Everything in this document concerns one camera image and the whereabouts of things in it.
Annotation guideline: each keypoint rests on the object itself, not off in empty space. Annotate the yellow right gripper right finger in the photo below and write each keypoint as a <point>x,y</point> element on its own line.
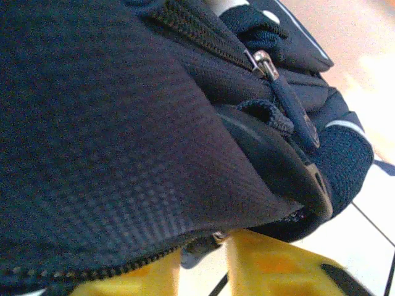
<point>271,274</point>

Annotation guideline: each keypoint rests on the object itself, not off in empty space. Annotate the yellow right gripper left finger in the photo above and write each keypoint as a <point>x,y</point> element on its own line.
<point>139,283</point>

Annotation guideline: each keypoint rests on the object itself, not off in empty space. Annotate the navy blue backpack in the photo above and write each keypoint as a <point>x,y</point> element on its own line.
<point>92,123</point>

